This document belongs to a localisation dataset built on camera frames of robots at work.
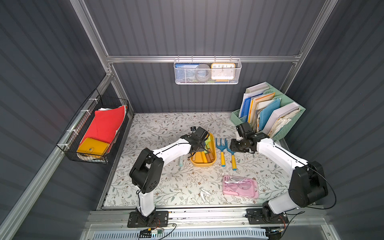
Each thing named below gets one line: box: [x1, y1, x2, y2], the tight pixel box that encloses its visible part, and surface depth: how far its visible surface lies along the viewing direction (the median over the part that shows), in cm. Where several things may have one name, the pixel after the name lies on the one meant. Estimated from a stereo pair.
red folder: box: [80, 105, 125, 145], surface depth 74 cm
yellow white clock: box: [211, 62, 236, 80], surface depth 90 cm
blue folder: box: [240, 97, 252, 119], surface depth 103 cm
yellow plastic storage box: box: [190, 132, 217, 167], surface depth 95 cm
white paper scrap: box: [200, 189, 211, 203], surface depth 82 cm
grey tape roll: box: [195, 63, 212, 82], surface depth 89 cm
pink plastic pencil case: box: [222, 175, 259, 199], surface depth 85 cm
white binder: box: [262, 102, 300, 135], surface depth 88 cm
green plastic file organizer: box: [230, 81, 306, 141], surface depth 96 cm
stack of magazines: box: [253, 108, 263, 133], surface depth 98 cm
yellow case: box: [76, 137, 110, 156], surface depth 67 cm
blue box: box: [175, 63, 200, 83], surface depth 89 cm
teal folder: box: [259, 98, 282, 131], surface depth 94 cm
